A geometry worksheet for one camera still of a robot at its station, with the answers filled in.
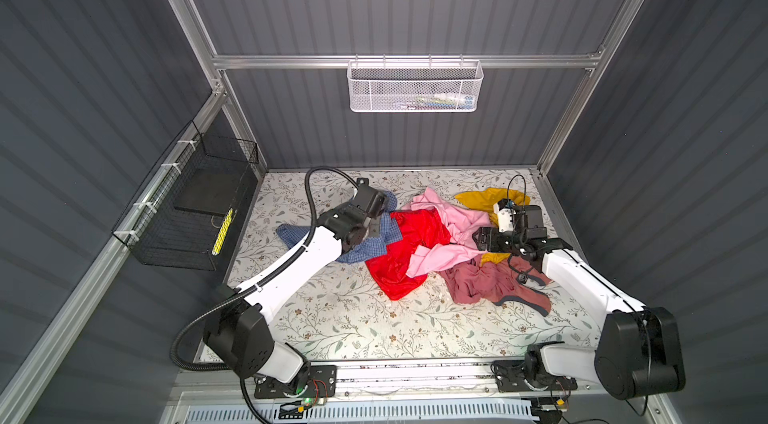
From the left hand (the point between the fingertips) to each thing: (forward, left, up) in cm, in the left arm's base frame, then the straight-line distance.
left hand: (366, 218), depth 82 cm
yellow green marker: (-8, +33, +8) cm, 35 cm away
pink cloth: (+7, -32, -14) cm, 35 cm away
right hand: (-3, -37, -8) cm, 38 cm away
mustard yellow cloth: (+20, -44, -18) cm, 52 cm away
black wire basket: (-4, +44, +9) cm, 45 cm away
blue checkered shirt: (-5, -3, -2) cm, 6 cm away
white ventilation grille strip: (-45, -30, -20) cm, 57 cm away
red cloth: (+5, -16, -14) cm, 22 cm away
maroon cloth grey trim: (-15, -41, -13) cm, 46 cm away
